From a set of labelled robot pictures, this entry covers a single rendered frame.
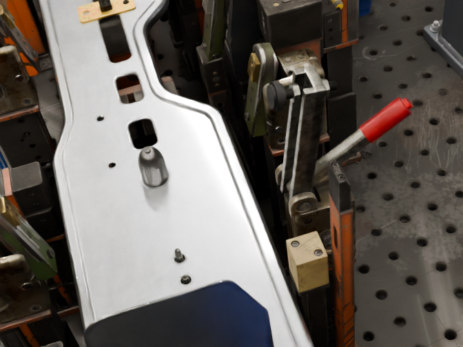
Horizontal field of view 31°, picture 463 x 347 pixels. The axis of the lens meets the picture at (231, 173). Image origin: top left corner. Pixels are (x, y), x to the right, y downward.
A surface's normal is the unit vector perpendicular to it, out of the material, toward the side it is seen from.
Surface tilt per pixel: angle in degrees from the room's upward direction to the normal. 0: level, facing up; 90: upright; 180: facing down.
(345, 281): 90
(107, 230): 0
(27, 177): 0
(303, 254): 0
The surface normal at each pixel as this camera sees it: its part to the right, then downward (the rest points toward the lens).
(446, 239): -0.12, -0.63
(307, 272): 0.27, 0.72
